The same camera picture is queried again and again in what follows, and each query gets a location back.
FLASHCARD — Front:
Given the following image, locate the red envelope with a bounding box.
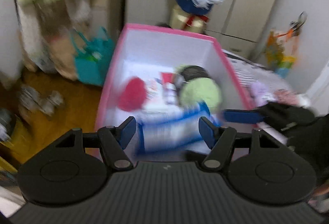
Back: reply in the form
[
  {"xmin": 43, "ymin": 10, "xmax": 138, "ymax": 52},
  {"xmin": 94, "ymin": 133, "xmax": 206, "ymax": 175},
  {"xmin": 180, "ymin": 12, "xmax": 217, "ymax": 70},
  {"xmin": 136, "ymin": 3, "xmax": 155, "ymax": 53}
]
[{"xmin": 161, "ymin": 72, "xmax": 175, "ymax": 84}]

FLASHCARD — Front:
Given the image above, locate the pink cardboard box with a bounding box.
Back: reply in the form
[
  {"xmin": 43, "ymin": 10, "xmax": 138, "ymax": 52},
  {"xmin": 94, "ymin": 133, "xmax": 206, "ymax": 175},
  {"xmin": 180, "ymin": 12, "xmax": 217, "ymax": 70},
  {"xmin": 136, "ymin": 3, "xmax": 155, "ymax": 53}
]
[{"xmin": 94, "ymin": 22, "xmax": 258, "ymax": 160}]

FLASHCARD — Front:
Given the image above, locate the white purple tube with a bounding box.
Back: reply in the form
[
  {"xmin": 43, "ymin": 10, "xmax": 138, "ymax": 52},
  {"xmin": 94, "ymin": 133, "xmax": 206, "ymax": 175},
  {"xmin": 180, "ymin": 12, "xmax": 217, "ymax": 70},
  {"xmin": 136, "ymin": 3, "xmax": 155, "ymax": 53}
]
[{"xmin": 163, "ymin": 82, "xmax": 177, "ymax": 105}]

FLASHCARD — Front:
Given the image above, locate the purple plush toy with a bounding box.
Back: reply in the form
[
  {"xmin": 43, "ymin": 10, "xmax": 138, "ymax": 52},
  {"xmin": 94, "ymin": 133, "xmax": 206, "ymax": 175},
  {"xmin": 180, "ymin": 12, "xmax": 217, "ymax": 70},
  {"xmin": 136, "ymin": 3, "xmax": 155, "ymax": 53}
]
[{"xmin": 249, "ymin": 81, "xmax": 276, "ymax": 107}]

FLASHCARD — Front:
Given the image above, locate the green yarn ball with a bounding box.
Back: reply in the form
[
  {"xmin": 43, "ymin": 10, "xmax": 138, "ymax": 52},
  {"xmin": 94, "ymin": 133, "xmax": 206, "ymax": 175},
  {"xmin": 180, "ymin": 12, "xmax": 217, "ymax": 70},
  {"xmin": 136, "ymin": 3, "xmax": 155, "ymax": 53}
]
[{"xmin": 178, "ymin": 78, "xmax": 222, "ymax": 113}]

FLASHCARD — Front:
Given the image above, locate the blue white packet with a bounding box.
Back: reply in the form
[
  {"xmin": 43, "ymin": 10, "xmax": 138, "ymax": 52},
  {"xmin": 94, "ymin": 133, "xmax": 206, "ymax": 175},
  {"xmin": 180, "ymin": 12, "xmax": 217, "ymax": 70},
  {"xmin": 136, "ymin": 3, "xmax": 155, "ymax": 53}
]
[{"xmin": 137, "ymin": 102, "xmax": 220, "ymax": 154}]

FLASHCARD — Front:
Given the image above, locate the floral pink cloth pouch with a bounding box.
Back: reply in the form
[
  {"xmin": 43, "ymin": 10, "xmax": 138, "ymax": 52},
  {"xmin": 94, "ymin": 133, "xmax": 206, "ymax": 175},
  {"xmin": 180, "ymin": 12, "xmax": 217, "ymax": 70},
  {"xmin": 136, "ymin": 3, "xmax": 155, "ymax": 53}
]
[{"xmin": 273, "ymin": 89, "xmax": 300, "ymax": 106}]

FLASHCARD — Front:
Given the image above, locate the colourful paper gift bag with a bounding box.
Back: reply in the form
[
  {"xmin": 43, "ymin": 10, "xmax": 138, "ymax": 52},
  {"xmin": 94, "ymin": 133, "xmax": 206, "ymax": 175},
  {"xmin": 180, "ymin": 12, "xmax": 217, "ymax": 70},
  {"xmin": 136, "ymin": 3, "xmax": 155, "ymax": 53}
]
[{"xmin": 264, "ymin": 28, "xmax": 299, "ymax": 78}]

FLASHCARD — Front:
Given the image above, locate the brown paper bag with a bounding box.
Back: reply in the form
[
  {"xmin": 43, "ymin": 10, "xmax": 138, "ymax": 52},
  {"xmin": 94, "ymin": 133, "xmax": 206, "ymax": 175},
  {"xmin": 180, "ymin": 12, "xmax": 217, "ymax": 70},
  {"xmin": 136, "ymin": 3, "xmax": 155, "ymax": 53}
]
[{"xmin": 49, "ymin": 34, "xmax": 78, "ymax": 81}]

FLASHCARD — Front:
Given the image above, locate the pink fluffy pompom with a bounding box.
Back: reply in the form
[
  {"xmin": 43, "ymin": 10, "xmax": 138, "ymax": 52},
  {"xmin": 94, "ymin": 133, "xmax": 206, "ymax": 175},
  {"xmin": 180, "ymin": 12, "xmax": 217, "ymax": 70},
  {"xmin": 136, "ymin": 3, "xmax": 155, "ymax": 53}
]
[{"xmin": 118, "ymin": 77, "xmax": 147, "ymax": 112}]

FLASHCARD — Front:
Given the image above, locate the teal gift bag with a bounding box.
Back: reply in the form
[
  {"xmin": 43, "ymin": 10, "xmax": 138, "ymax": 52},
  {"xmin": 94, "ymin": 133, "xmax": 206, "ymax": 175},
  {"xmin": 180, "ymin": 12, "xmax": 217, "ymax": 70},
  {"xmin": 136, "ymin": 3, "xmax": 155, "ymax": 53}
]
[{"xmin": 70, "ymin": 27, "xmax": 115, "ymax": 87}]

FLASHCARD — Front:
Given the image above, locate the striped tablecloth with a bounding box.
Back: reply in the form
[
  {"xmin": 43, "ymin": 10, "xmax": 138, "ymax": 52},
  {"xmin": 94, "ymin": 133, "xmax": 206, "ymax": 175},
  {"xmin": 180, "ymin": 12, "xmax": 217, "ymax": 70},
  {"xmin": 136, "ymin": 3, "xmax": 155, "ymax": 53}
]
[{"xmin": 227, "ymin": 54, "xmax": 309, "ymax": 144}]

